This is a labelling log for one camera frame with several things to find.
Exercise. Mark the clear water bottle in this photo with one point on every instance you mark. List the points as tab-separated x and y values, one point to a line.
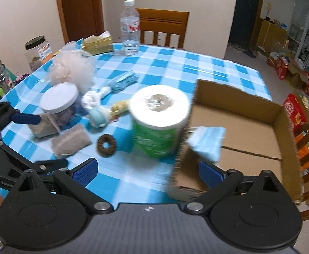
130	31

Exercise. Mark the clear pen holder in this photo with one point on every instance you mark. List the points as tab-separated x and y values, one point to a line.
0	78

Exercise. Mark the light blue face mask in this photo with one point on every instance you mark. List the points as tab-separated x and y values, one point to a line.
207	143
123	80

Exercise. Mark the clear jar white lid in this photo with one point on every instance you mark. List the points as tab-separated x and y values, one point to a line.
60	99

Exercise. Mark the yellow plush toy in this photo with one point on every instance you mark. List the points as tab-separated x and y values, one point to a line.
119	108

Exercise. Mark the toilet paper roll green wrap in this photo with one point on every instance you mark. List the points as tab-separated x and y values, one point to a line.
158	121

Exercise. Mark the cardboard box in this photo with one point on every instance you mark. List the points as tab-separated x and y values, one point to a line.
249	143

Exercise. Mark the red snack bag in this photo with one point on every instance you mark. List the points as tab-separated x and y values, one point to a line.
281	68

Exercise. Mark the red snack box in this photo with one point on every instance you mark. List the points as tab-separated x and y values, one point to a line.
294	112

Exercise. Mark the blue checkered tablecloth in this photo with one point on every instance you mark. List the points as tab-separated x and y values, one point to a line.
186	63

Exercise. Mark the brown wooden door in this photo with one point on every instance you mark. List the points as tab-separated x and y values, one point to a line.
80	8

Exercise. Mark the yellow cabinet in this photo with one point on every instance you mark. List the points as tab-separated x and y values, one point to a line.
272	35

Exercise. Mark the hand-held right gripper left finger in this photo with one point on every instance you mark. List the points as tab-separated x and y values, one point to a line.
87	169

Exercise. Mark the peach mesh bath loofah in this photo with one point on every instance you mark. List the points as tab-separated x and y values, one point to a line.
72	68

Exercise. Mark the gold tissue box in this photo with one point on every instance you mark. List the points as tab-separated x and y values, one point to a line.
97	45

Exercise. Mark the white and blue plush toy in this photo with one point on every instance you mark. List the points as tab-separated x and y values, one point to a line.
96	111

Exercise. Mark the white shelf cabinet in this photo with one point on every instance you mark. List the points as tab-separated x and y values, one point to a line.
303	18

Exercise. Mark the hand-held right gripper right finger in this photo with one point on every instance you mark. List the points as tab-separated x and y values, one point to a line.
209	173

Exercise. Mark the clear jar black lid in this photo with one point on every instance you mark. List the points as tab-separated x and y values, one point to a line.
37	53

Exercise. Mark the brown sachet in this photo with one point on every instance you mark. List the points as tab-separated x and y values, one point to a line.
70	140
42	127

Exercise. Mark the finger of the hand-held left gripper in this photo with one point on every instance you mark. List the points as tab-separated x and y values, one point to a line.
25	119
50	164

